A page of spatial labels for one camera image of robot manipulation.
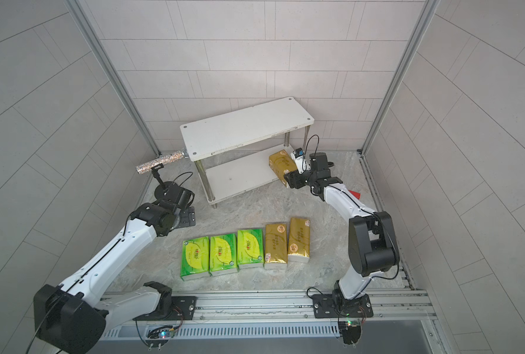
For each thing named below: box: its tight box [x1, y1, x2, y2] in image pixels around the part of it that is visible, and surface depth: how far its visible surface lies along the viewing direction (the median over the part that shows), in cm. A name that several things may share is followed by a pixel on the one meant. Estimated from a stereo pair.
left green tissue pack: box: [179, 236, 210, 277], surface depth 78 cm
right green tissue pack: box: [237, 228, 264, 270], surface depth 80 cm
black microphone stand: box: [150, 162, 173, 200], surface depth 99 cm
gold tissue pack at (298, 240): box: [287, 216, 311, 264], surface depth 82 cm
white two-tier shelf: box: [179, 95, 315, 210], surface depth 86 cm
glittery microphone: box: [135, 149, 186, 175], surface depth 87 cm
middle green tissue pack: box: [209, 233, 239, 277], surface depth 79 cm
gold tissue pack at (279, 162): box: [268, 148, 298, 189], surface depth 92 cm
